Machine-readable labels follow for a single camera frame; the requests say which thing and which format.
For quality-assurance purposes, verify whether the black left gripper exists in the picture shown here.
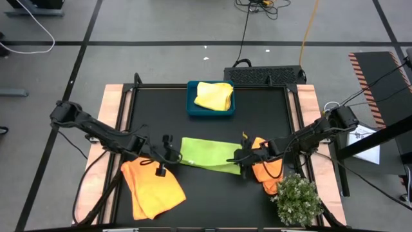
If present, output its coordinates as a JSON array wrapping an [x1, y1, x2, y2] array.
[[154, 135, 183, 177]]

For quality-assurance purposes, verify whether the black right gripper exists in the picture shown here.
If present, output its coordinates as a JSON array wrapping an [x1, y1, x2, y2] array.
[[226, 138, 270, 179]]

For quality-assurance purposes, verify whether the green microfiber towel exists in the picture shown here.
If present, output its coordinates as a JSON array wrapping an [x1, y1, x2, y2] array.
[[179, 137, 243, 175]]

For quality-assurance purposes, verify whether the orange fluffy microfiber towel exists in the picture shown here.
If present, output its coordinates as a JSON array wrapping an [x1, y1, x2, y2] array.
[[250, 137, 285, 195]]

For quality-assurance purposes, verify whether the orange-yellow ribbed microfiber towel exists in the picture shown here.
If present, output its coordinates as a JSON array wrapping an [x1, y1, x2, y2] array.
[[120, 157, 187, 220]]

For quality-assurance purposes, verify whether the yellow microfiber towel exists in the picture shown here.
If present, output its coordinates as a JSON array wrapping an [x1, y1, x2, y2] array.
[[193, 81, 234, 111]]

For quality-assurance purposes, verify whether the blue plastic bin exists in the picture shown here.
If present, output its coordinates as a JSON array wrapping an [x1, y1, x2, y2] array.
[[185, 80, 236, 117]]

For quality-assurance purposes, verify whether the artificial green potted plant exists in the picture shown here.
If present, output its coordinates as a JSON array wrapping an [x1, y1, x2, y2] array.
[[270, 173, 324, 227]]

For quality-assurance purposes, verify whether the black stand leg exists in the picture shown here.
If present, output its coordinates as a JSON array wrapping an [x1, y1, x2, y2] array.
[[334, 135, 351, 198]]

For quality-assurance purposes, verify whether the white paper sheet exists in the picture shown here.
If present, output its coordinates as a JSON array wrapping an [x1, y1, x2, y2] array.
[[347, 124, 381, 165]]

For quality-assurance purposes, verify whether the black hazard-striped floor mat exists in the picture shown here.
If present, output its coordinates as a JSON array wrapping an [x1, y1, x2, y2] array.
[[348, 51, 412, 130]]

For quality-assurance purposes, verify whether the grey desk foot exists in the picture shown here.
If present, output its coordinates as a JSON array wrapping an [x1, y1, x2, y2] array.
[[5, 0, 65, 17], [0, 88, 30, 97]]

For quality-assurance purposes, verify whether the black aluminium table frame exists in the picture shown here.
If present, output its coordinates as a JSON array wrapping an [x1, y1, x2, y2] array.
[[72, 72, 347, 232]]

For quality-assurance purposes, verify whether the black power cable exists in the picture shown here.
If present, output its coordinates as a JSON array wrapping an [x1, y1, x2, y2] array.
[[232, 3, 254, 68]]

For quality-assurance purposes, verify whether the yellow cable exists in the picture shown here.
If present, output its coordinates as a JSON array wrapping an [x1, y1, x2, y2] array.
[[298, 0, 321, 66]]

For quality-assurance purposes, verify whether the tangled black cable bundle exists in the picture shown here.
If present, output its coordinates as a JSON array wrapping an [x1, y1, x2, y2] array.
[[234, 0, 292, 21]]

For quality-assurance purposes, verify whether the black frame beam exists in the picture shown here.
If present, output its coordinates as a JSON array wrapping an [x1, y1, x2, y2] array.
[[336, 116, 412, 161]]

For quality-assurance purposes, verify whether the white floor cable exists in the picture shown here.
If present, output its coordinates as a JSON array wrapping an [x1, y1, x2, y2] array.
[[0, 0, 55, 55]]

